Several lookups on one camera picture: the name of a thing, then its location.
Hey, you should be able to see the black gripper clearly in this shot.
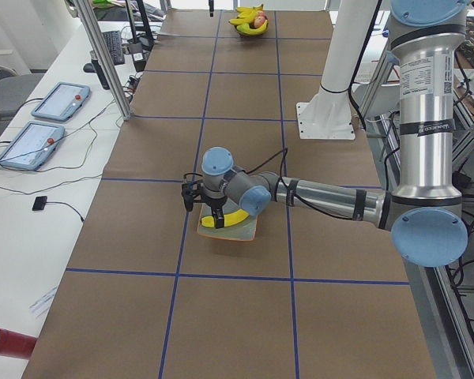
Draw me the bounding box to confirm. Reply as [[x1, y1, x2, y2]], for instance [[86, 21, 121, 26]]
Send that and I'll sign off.
[[201, 188, 226, 229]]

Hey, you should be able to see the yellow banana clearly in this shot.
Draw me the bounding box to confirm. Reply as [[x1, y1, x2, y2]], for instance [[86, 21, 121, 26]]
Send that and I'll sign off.
[[228, 4, 264, 26], [235, 16, 269, 36], [200, 209, 249, 228]]

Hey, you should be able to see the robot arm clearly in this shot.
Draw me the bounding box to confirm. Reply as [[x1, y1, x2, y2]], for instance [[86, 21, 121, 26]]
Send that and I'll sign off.
[[194, 1, 468, 267]]

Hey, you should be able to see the grey square plate orange rim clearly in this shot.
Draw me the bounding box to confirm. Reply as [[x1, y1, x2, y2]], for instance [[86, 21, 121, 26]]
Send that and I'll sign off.
[[197, 200, 258, 241]]

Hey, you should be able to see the woven fruit basket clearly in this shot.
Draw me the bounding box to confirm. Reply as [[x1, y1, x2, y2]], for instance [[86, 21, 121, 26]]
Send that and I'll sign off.
[[235, 22, 269, 36]]

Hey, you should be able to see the brown paper table mat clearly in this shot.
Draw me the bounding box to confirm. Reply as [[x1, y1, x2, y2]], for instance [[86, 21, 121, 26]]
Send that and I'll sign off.
[[24, 11, 435, 378]]

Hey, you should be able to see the small black puck device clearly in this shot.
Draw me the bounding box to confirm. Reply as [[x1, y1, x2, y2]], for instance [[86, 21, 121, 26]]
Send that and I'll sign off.
[[32, 196, 47, 212]]

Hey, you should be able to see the upper teach pendant tablet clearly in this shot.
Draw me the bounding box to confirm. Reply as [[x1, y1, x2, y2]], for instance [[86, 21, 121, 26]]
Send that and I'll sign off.
[[31, 82, 91, 122]]

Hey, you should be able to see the teach pendant tablet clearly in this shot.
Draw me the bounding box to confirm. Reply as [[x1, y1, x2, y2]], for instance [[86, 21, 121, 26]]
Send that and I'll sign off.
[[0, 121, 66, 171], [31, 82, 91, 122]]

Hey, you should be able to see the lower teach pendant tablet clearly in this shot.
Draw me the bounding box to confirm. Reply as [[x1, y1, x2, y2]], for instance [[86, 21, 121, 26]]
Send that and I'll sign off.
[[0, 121, 66, 171]]

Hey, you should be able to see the black bottle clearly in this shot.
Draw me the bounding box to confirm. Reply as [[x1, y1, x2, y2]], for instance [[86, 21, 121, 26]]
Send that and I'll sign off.
[[90, 50, 110, 90]]

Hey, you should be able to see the black keyboard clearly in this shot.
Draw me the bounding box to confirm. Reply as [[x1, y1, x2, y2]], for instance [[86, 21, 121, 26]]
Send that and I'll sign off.
[[102, 31, 125, 66]]

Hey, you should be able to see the red cylinder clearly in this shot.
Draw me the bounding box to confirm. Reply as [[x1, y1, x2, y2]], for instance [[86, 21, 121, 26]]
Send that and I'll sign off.
[[0, 328, 37, 359]]

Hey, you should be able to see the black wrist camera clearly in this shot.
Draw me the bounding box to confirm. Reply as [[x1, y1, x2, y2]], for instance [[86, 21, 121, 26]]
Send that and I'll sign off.
[[181, 181, 203, 212]]

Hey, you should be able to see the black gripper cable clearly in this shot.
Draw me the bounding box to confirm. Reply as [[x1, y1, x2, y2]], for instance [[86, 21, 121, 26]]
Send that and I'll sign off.
[[244, 147, 364, 220]]

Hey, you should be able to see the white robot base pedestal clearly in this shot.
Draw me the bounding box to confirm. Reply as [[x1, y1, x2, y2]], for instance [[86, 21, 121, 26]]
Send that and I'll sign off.
[[296, 0, 381, 141]]

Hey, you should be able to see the aluminium frame post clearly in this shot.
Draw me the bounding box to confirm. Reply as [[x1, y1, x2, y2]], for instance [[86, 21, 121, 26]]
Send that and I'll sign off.
[[73, 0, 131, 121]]

